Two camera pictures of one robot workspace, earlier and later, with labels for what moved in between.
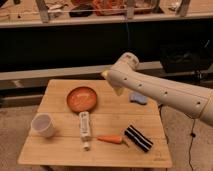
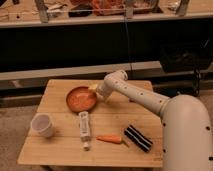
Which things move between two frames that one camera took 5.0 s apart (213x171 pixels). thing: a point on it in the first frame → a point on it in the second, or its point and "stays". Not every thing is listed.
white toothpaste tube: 85,130 stays
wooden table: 84,123 stays
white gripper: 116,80 → 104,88
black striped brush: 138,138 stays
